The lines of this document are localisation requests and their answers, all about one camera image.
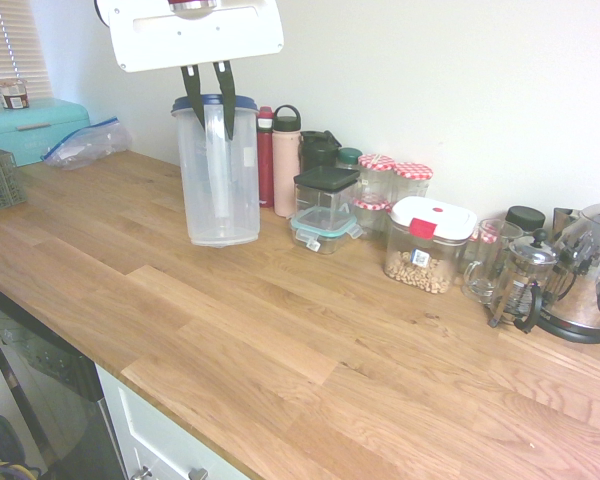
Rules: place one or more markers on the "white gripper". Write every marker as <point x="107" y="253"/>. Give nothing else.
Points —
<point x="195" y="40"/>

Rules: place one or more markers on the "clear pitcher with blue lid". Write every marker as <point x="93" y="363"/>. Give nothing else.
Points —
<point x="220" y="200"/>

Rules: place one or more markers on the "red water bottle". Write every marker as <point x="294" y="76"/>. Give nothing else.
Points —
<point x="265" y="165"/>

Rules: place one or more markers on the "pink bottle with black cap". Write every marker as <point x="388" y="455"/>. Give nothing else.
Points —
<point x="286" y="170"/>

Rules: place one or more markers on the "black shaker bottle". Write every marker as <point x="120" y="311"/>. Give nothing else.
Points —
<point x="316" y="150"/>

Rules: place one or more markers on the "clear zip plastic bag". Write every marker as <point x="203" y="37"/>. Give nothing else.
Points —
<point x="87" y="145"/>

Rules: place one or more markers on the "square container with dark lid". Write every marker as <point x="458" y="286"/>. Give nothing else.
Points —
<point x="325" y="192"/>

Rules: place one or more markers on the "glass jar with green lid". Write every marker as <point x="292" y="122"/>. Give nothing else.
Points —
<point x="349" y="156"/>

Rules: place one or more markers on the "glass container with teal lid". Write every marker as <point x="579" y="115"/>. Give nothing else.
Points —
<point x="325" y="233"/>

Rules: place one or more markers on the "teal metal bread box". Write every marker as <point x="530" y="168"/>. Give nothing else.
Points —
<point x="25" y="130"/>

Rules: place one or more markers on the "white yogurt cup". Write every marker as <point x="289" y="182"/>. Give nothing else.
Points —
<point x="11" y="95"/>

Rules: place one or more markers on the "small glass jar red-checked lid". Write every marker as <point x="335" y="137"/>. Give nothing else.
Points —
<point x="372" y="216"/>

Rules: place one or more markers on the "white window blind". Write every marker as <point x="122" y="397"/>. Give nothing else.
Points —
<point x="5" y="40"/>

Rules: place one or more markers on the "nut container with white lid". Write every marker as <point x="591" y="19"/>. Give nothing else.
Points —
<point x="425" y="250"/>

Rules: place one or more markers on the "black dishwasher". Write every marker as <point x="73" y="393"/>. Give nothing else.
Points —
<point x="45" y="380"/>

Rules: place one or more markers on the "clear glass mug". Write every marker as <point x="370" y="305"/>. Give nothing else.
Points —
<point x="490" y="270"/>

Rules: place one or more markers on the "jar with black lid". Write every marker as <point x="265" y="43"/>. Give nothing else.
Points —
<point x="525" y="218"/>

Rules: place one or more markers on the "glass French press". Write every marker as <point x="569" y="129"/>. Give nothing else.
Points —
<point x="522" y="280"/>

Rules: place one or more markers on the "chrome electric kettle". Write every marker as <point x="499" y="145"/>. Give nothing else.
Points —
<point x="587" y="270"/>

